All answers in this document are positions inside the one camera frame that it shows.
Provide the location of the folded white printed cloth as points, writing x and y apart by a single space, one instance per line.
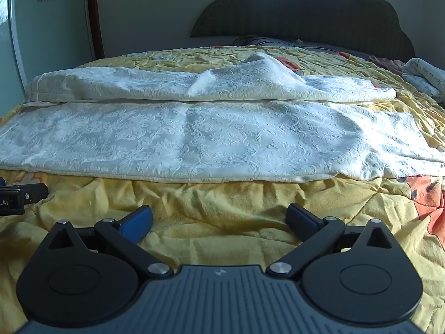
426 76

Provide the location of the pink cloth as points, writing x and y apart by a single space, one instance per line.
389 63

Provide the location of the frosted glass flower-print wardrobe door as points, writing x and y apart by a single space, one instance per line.
52 24

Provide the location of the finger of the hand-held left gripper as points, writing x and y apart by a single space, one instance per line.
33 193

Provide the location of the white embossed blanket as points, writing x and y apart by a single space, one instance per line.
208 139

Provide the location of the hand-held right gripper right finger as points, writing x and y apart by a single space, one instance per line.
301 221

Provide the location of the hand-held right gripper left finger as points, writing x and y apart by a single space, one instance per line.
136 223

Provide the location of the yellow printed quilted blanket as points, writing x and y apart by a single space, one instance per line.
215 208

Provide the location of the brown wooden wardrobe frame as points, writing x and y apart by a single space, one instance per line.
94 14

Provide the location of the grey scalloped headboard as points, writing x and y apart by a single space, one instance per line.
313 10

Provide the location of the grey striped pillow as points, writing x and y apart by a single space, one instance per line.
313 46

